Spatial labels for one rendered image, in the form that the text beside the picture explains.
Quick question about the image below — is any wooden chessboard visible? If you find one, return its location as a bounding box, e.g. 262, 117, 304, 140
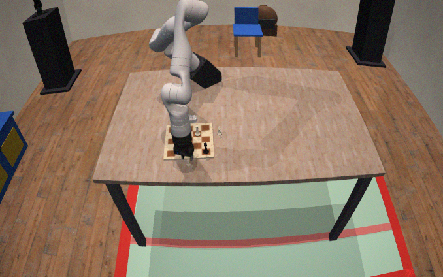
163, 123, 214, 160

